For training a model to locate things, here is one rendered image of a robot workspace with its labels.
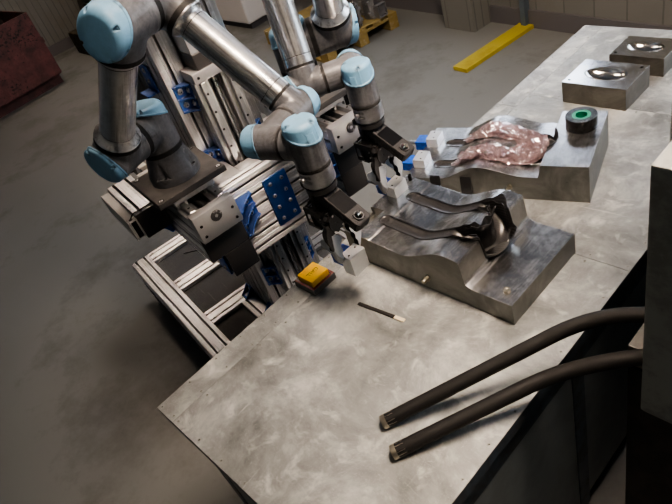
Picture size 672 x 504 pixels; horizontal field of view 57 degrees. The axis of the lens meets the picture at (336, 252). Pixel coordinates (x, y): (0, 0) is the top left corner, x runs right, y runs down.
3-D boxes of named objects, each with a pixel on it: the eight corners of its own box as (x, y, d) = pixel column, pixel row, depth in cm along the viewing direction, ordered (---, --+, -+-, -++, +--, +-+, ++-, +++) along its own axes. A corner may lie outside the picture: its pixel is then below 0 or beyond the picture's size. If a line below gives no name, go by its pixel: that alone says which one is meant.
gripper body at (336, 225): (331, 209, 146) (316, 167, 138) (357, 218, 140) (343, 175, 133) (309, 228, 142) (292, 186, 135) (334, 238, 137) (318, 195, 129)
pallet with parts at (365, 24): (404, 22, 496) (396, -15, 478) (333, 66, 471) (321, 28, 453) (328, 10, 572) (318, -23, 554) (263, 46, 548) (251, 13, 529)
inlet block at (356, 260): (319, 260, 153) (312, 243, 150) (332, 248, 156) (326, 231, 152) (356, 277, 145) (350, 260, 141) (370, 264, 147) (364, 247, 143)
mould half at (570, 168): (409, 191, 182) (401, 161, 175) (440, 142, 197) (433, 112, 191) (590, 203, 156) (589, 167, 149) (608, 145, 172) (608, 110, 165)
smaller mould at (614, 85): (562, 102, 195) (561, 81, 190) (586, 78, 201) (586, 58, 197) (625, 111, 181) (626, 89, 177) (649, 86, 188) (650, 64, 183)
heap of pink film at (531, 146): (447, 170, 174) (443, 147, 169) (467, 135, 185) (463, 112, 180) (541, 174, 161) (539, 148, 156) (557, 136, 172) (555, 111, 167)
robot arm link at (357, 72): (366, 50, 150) (373, 62, 143) (377, 90, 157) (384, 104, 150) (335, 60, 150) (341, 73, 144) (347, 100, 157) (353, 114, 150)
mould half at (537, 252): (353, 255, 167) (339, 217, 159) (412, 200, 178) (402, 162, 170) (514, 325, 134) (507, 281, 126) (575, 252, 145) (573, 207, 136)
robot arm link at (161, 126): (189, 133, 175) (167, 90, 166) (159, 160, 167) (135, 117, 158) (159, 132, 181) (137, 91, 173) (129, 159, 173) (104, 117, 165)
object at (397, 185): (364, 193, 176) (358, 178, 172) (375, 182, 178) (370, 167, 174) (398, 204, 167) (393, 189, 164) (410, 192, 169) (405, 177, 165)
